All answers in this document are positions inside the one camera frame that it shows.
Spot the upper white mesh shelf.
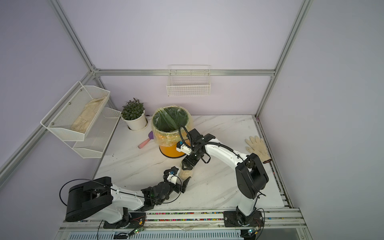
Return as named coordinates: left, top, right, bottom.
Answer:
left=41, top=82, right=111, bottom=142

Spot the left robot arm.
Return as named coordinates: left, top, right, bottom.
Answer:
left=65, top=166, right=192, bottom=224

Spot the glass oatmeal jar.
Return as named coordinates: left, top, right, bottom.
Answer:
left=178, top=163, right=195, bottom=181

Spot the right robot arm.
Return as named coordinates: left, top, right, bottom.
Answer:
left=176, top=129, right=269, bottom=224

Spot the potted green plant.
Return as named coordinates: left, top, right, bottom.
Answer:
left=121, top=98, right=148, bottom=131

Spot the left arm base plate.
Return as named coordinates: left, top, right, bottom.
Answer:
left=103, top=212, right=146, bottom=229

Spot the white wire wall basket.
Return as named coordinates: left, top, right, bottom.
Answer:
left=166, top=65, right=211, bottom=97

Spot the orange trash bin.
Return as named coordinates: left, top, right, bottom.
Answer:
left=159, top=145, right=186, bottom=159

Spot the white mesh shelf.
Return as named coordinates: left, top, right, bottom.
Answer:
left=73, top=107, right=121, bottom=159
left=41, top=82, right=111, bottom=142

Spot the aluminium mounting rail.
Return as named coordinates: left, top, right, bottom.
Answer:
left=55, top=208, right=312, bottom=240

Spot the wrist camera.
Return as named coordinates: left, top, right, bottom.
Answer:
left=176, top=141, right=192, bottom=155
left=165, top=167, right=179, bottom=185

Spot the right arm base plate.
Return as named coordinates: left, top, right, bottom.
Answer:
left=223, top=210, right=265, bottom=227

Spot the beige cloth in shelf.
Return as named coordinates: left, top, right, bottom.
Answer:
left=71, top=97, right=106, bottom=134

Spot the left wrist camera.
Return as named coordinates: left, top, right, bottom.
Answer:
left=165, top=167, right=179, bottom=185

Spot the lower white mesh shelf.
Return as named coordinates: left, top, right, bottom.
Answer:
left=73, top=107, right=121, bottom=159

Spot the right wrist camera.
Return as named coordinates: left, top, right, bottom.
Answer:
left=176, top=141, right=192, bottom=155

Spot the white work glove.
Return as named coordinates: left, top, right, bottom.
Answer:
left=245, top=136, right=272, bottom=164

